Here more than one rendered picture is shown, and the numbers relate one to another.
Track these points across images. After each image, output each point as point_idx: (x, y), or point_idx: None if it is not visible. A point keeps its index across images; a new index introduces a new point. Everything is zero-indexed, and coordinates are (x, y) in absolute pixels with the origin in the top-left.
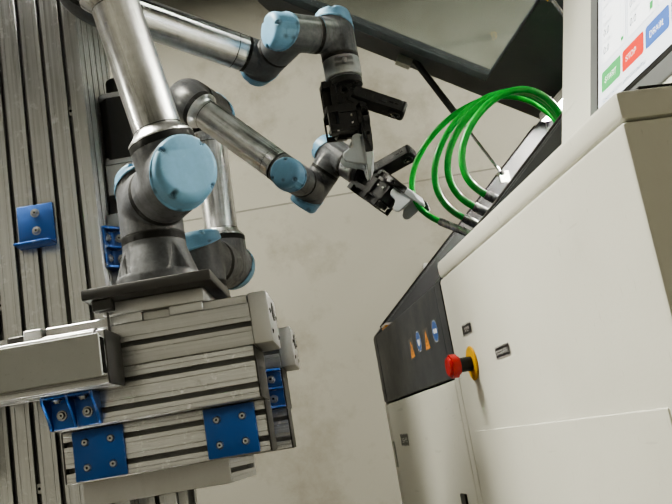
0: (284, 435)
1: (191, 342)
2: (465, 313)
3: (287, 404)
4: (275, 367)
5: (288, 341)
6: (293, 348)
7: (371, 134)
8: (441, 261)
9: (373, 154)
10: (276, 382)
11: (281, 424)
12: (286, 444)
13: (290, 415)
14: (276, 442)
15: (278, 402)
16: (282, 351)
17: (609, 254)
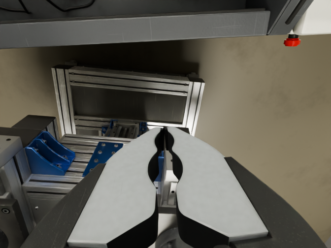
0: (52, 125)
1: None
2: None
3: (36, 130)
4: (24, 151)
5: (6, 152)
6: (9, 144)
7: (286, 203)
8: (318, 34)
9: (214, 148)
10: (34, 145)
11: (49, 129)
12: (55, 121)
13: (27, 125)
14: (164, 127)
15: (42, 137)
16: (14, 152)
17: None
